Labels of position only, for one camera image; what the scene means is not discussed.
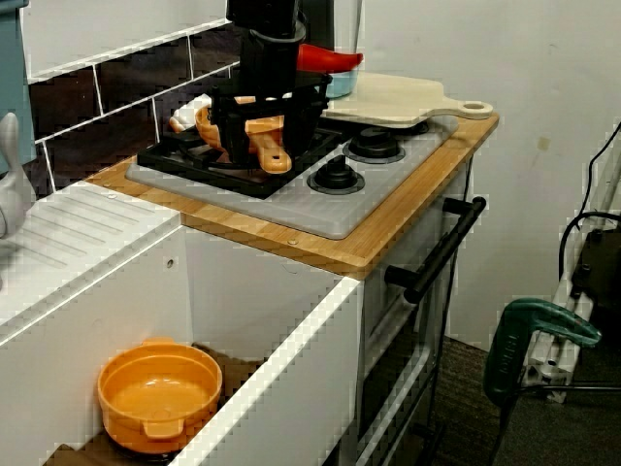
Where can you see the orange plastic frying pan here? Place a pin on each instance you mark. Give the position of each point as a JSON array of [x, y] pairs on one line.
[[271, 155]]

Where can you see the black box on frame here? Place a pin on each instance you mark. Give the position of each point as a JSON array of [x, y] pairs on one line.
[[599, 262]]

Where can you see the orange plastic pot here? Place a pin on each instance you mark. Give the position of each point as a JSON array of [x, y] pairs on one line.
[[155, 388]]

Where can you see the grey toy oven front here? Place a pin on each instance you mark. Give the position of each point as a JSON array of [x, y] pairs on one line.
[[402, 349]]

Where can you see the grey toy stove top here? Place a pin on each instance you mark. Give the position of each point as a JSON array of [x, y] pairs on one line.
[[315, 213]]

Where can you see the dark tile backsplash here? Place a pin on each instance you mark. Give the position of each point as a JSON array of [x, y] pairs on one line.
[[121, 87]]

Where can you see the light blue plastic bowl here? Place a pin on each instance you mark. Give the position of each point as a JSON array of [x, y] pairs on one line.
[[344, 82]]

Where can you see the black stove knob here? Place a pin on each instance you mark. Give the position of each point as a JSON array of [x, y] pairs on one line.
[[336, 178], [373, 145]]

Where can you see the white orange salt shaker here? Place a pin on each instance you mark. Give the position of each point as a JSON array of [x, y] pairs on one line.
[[191, 109]]

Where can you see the white toy sink unit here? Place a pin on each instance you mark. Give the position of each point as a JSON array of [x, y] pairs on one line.
[[242, 310]]

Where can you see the aluminium frame profile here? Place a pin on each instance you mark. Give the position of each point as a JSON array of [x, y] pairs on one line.
[[567, 301]]

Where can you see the black burner grate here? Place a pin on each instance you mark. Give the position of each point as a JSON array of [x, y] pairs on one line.
[[184, 167]]

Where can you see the wooden countertop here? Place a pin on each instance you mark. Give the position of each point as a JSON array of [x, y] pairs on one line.
[[388, 228]]

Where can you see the grey toy faucet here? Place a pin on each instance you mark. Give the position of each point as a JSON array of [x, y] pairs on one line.
[[14, 194]]

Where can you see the green clamp tool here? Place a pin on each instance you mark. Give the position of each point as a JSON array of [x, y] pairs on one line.
[[514, 349]]

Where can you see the teal box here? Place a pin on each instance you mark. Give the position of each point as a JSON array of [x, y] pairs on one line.
[[9, 73]]

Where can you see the red chili pepper toy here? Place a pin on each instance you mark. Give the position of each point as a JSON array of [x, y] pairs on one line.
[[330, 57]]

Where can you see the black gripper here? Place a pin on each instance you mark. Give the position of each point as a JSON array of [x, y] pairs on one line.
[[271, 104]]

